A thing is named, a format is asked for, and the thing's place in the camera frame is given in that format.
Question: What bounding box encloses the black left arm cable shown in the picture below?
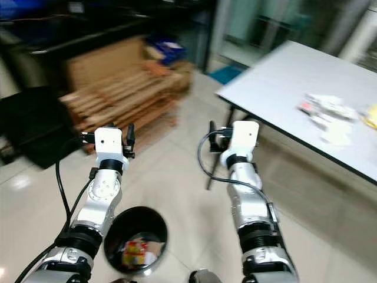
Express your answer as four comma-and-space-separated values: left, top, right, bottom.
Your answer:
15, 133, 96, 283

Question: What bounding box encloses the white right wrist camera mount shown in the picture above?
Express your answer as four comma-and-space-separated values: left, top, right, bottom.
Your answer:
219, 120, 260, 169

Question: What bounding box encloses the blue floor mat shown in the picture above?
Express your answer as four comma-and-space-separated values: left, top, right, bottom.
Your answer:
209, 65, 242, 86

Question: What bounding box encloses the crumpled white red wrapper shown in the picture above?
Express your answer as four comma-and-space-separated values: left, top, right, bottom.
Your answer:
297, 93, 363, 147

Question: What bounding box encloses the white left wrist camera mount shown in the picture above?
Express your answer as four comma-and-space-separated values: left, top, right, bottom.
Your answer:
92, 126, 130, 172

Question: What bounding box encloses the blue plastic crate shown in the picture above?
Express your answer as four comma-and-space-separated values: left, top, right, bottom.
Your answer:
0, 0, 36, 18

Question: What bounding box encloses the red yellow snack packet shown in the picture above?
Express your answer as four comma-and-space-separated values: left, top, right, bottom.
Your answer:
121, 238, 151, 271

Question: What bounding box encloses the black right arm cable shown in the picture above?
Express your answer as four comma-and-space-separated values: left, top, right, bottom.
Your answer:
197, 130, 279, 222

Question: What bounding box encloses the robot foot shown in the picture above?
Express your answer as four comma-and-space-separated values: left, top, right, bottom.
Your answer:
188, 269, 224, 283

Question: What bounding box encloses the black round rubbish bin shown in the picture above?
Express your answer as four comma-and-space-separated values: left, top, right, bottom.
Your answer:
103, 206, 168, 278

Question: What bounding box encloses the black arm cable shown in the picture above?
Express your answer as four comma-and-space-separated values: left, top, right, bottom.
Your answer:
15, 133, 96, 283
197, 130, 279, 222

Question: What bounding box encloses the white table with black legs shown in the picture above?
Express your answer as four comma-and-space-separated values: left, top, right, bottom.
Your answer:
206, 40, 377, 190

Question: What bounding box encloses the brown cardboard stack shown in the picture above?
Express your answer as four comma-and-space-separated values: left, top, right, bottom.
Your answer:
60, 37, 194, 155

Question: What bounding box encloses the blue box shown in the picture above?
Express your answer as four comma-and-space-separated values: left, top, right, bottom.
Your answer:
144, 34, 189, 65

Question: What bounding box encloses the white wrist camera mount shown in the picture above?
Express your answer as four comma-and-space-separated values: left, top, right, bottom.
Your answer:
219, 120, 260, 169
92, 126, 130, 172

